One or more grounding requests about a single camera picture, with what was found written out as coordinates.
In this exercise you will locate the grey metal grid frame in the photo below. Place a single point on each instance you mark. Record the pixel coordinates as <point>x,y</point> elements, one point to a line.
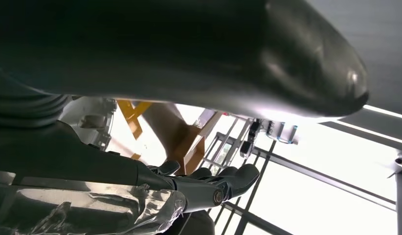
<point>317,178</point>

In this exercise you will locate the black equipment case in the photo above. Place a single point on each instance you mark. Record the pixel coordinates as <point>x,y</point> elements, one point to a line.
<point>194,225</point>

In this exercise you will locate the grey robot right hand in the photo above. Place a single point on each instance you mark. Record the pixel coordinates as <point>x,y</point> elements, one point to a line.
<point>155,48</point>

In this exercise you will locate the brown cardboard box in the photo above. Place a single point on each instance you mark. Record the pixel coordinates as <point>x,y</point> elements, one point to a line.
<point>181,142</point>

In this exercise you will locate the black devices on stand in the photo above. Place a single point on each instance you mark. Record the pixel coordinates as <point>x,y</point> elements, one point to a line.
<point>252,136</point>

